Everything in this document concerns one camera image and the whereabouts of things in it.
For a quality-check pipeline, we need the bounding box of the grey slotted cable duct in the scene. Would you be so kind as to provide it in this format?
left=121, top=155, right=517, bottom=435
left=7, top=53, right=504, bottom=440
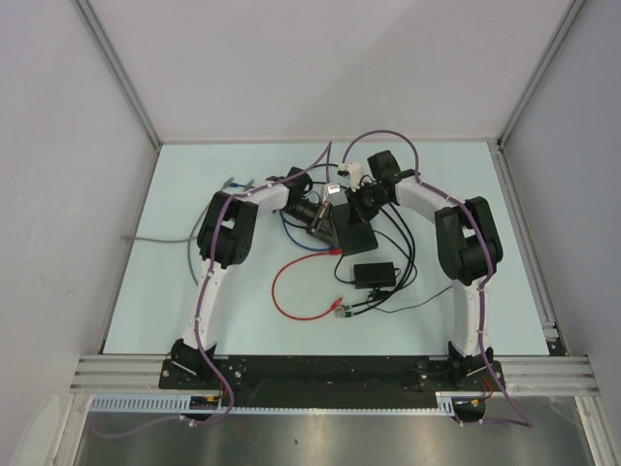
left=89, top=390, right=460, bottom=416

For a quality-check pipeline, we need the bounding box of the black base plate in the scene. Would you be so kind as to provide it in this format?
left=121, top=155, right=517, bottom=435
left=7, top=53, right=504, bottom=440
left=159, top=354, right=506, bottom=393

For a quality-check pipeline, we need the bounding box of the blue ethernet cable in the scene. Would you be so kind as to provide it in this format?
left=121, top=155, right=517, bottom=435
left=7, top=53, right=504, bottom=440
left=229, top=181, right=336, bottom=253

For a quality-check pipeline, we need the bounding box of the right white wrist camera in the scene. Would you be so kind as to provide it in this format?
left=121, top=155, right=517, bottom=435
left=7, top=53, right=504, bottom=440
left=337, top=162, right=365, bottom=192

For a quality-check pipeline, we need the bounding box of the black network switch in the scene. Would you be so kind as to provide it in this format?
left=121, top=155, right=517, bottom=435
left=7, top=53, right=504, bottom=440
left=331, top=204, right=378, bottom=256

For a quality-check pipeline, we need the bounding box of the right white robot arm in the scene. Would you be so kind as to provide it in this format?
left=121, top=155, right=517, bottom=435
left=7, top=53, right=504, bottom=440
left=347, top=150, right=504, bottom=389

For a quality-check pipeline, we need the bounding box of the thin black power cord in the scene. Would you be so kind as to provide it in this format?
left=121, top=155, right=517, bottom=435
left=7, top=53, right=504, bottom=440
left=333, top=250, right=455, bottom=316

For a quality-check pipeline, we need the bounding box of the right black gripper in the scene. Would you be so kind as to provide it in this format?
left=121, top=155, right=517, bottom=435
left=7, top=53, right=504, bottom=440
left=344, top=184, right=389, bottom=230

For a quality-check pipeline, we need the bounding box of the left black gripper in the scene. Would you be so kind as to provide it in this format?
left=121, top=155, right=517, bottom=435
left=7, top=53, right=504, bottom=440
left=279, top=199, right=339, bottom=249

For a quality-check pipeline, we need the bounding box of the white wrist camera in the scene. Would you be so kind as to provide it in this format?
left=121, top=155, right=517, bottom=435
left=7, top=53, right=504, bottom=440
left=322, top=183, right=342, bottom=199
left=337, top=162, right=365, bottom=192

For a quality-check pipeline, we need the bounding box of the grey ethernet cable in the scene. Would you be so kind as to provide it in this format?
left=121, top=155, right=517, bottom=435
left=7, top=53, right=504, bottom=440
left=119, top=178, right=255, bottom=244
left=186, top=208, right=205, bottom=287

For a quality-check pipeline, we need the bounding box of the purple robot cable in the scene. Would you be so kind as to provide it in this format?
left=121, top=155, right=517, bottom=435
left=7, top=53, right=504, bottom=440
left=91, top=140, right=334, bottom=438
left=342, top=128, right=534, bottom=428

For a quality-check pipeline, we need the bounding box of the aluminium frame rail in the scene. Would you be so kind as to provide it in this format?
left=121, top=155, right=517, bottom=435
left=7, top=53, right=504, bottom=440
left=70, top=355, right=600, bottom=396

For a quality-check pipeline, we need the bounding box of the black power adapter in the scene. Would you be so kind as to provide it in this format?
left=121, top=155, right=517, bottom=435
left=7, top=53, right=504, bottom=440
left=353, top=262, right=396, bottom=289

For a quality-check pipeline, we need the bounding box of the red ethernet cable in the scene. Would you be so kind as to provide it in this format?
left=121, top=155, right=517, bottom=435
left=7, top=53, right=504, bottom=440
left=271, top=246, right=346, bottom=321

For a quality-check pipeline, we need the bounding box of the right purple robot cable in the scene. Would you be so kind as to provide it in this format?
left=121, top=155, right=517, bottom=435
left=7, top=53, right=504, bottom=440
left=342, top=128, right=534, bottom=428

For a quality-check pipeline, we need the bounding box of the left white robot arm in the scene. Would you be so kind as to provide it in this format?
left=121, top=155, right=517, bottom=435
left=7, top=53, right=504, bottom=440
left=158, top=167, right=341, bottom=389

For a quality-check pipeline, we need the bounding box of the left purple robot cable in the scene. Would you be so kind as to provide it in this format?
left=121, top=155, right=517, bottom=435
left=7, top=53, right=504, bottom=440
left=91, top=140, right=334, bottom=438

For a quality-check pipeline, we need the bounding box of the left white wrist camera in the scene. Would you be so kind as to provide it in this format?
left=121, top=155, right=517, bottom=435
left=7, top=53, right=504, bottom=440
left=322, top=183, right=342, bottom=199

